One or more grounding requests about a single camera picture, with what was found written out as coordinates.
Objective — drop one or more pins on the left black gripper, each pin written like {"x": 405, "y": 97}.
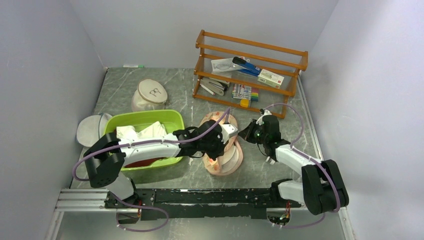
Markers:
{"x": 220, "y": 150}

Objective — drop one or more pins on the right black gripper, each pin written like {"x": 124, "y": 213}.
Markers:
{"x": 246, "y": 134}

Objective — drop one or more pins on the floral mesh laundry bag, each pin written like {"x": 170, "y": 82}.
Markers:
{"x": 233, "y": 154}

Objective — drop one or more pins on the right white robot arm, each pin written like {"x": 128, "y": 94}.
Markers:
{"x": 321, "y": 188}

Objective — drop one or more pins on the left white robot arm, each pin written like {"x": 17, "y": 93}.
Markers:
{"x": 105, "y": 159}

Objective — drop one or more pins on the small white rectangular block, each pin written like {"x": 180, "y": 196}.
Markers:
{"x": 270, "y": 161}

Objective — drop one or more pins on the yellow grey tape dispenser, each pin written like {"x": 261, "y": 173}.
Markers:
{"x": 245, "y": 103}

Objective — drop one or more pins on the green plastic basin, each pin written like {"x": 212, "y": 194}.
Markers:
{"x": 171, "y": 119}

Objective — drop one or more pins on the coloured marker pack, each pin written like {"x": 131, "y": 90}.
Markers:
{"x": 241, "y": 91}

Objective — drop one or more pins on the white garment in basin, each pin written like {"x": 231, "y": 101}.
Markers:
{"x": 129, "y": 132}

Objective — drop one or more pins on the orange wooden shelf rack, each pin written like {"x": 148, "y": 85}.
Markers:
{"x": 243, "y": 73}

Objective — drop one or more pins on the grey black stapler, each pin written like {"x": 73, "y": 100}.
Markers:
{"x": 214, "y": 86}

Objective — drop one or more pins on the white staples box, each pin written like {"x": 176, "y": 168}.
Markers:
{"x": 270, "y": 78}

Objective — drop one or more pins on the dark red garment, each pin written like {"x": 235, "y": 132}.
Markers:
{"x": 143, "y": 163}

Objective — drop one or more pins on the blue stapler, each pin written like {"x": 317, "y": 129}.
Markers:
{"x": 247, "y": 67}

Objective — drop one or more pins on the white plastic packet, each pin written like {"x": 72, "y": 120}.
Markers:
{"x": 224, "y": 65}

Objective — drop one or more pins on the white green marker pen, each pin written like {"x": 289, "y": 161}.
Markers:
{"x": 133, "y": 66}

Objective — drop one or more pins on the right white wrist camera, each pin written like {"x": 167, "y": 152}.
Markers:
{"x": 264, "y": 112}

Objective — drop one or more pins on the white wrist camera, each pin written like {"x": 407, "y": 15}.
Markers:
{"x": 229, "y": 132}
{"x": 264, "y": 112}

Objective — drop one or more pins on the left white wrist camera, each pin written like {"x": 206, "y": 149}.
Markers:
{"x": 229, "y": 132}

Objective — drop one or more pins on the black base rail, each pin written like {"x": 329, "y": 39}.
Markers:
{"x": 200, "y": 203}

